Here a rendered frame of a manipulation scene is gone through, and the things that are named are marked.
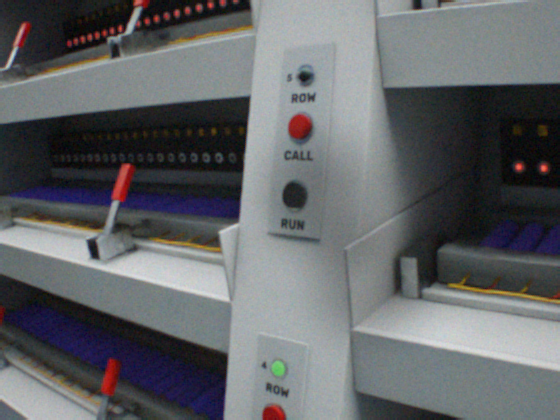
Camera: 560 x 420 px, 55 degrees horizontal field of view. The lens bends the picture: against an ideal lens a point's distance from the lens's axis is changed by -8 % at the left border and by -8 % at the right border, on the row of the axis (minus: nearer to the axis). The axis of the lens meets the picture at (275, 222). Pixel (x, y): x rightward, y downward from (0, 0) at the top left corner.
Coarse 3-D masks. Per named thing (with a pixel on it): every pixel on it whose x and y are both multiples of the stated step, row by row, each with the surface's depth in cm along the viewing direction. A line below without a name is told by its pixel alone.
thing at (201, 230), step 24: (24, 216) 73; (48, 216) 67; (72, 216) 64; (96, 216) 61; (120, 216) 58; (144, 216) 56; (168, 216) 54; (192, 216) 53; (168, 240) 54; (192, 240) 51; (216, 240) 50
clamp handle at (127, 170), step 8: (128, 168) 53; (120, 176) 53; (128, 176) 53; (120, 184) 52; (128, 184) 53; (120, 192) 52; (120, 200) 52; (112, 208) 52; (112, 216) 52; (112, 224) 52; (104, 232) 52
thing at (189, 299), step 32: (0, 192) 84; (0, 256) 64; (32, 256) 58; (64, 256) 54; (128, 256) 52; (160, 256) 51; (224, 256) 38; (64, 288) 55; (96, 288) 51; (128, 288) 47; (160, 288) 44; (192, 288) 43; (224, 288) 42; (160, 320) 46; (192, 320) 43; (224, 320) 41
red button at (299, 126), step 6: (300, 114) 36; (294, 120) 36; (300, 120) 36; (306, 120) 35; (288, 126) 36; (294, 126) 36; (300, 126) 36; (306, 126) 35; (294, 132) 36; (300, 132) 35; (306, 132) 35; (294, 138) 36; (300, 138) 36
